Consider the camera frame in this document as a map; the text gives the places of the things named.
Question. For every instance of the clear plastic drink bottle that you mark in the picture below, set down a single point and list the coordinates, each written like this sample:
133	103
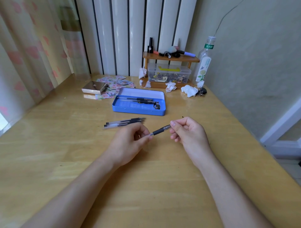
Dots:
203	65

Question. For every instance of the clear plastic box of pieces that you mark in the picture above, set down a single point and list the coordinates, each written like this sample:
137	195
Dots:
168	75

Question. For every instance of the clear pen with black grip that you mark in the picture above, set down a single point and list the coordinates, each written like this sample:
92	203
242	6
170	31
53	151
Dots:
160	130

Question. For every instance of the black pen with purple cap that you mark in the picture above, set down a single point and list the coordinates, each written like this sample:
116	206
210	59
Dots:
187	53

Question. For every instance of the large crumpled white tissue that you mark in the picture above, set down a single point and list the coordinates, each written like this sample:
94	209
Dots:
189	91

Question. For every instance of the silver metal box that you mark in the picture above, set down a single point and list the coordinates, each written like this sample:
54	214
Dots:
94	87

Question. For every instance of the person's right forearm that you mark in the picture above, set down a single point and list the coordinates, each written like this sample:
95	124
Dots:
230	195

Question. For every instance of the black gel pen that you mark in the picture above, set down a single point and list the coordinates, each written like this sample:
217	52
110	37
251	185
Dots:
138	99
144	102

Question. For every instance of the white column radiator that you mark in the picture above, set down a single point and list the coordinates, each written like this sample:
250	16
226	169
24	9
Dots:
136	35

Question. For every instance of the person's left hand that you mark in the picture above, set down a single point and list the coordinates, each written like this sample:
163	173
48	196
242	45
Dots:
124	145

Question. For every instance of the person's left forearm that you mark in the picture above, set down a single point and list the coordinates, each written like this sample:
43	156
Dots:
70	197

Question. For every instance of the floral pink curtain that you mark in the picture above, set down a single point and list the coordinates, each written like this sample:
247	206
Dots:
28	58

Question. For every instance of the black lipstick tube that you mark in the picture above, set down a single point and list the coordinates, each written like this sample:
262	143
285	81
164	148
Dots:
168	54

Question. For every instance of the person's right thumb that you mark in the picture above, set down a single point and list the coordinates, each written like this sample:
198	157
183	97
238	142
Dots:
176	124

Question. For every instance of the small wooden desk shelf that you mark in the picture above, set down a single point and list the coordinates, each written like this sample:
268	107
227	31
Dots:
164	57

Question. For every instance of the black nail polish bottle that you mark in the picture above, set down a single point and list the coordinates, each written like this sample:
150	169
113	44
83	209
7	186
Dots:
150	47

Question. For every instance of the clear gel pen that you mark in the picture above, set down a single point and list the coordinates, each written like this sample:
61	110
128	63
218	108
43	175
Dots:
127	120
122	123
117	126

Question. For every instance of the white door frame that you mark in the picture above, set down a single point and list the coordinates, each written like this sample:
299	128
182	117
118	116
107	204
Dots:
282	131

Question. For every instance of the person's right hand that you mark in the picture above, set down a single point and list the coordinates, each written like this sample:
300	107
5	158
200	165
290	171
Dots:
195	138

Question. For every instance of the person's left thumb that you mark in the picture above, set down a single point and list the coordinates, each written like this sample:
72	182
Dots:
145	139

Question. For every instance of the pile of floral paper cards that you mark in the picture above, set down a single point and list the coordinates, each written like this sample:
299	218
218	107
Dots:
120	82

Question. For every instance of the blue tin pencil case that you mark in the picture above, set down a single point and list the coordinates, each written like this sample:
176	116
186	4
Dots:
138	109

